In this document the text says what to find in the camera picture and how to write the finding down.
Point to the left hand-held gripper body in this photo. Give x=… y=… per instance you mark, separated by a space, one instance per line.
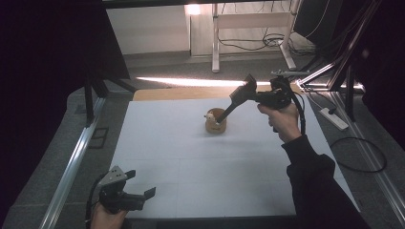
x=114 y=198

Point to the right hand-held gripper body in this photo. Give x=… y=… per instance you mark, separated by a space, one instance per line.
x=275 y=97

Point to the round wooden cup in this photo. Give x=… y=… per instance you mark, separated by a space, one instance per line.
x=215 y=128

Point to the person's left hand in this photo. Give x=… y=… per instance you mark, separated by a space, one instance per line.
x=106 y=221

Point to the person's right hand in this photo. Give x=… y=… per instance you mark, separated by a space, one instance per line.
x=285 y=122

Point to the white table mat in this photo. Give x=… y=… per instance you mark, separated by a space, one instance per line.
x=191 y=159

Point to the small white figurine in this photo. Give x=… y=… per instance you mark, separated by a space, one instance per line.
x=209 y=117

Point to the black plug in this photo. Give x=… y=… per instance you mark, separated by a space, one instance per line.
x=332 y=111

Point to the white power strip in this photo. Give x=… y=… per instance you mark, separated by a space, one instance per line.
x=334 y=119

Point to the wooden table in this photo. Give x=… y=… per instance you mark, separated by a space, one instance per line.
x=175 y=93

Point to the black metal stand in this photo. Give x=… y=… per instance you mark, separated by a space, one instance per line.
x=89 y=101

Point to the black panel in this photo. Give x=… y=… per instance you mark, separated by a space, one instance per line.
x=315 y=19

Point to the black curtain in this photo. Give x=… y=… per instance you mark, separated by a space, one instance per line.
x=47 y=47

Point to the aluminium floor rail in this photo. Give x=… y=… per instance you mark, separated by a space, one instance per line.
x=375 y=165
x=73 y=165

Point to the white desk frame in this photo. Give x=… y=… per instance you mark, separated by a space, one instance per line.
x=216 y=38

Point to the aluminium frame stand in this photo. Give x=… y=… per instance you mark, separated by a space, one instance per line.
x=344 y=60

